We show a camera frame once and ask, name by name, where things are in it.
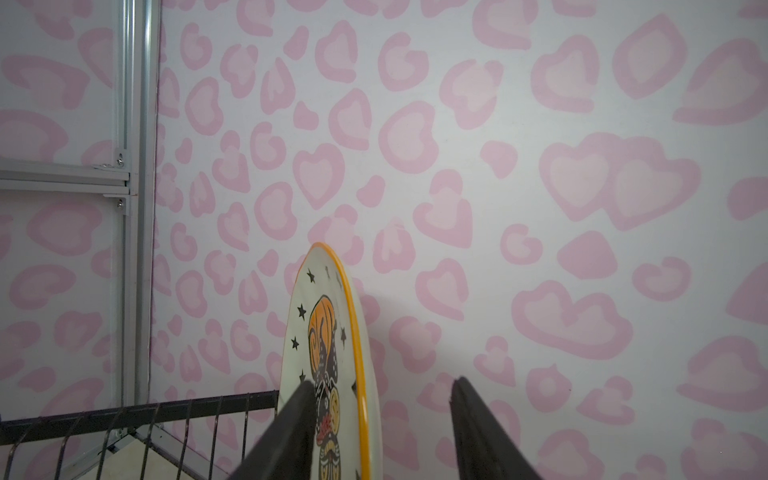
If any black wire dish rack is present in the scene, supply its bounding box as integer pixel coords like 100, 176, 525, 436
1, 390, 278, 479

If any aluminium frame diagonal beam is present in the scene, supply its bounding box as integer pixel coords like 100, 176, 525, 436
1, 158, 130, 196

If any cream star cartoon plate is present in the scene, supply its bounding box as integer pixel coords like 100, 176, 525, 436
278, 242, 384, 479

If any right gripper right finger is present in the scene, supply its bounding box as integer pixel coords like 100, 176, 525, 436
449, 377, 542, 480

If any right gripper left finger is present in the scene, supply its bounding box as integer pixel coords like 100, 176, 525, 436
229, 380, 317, 480

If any aluminium frame post left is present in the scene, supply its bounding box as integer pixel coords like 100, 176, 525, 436
116, 1, 162, 405

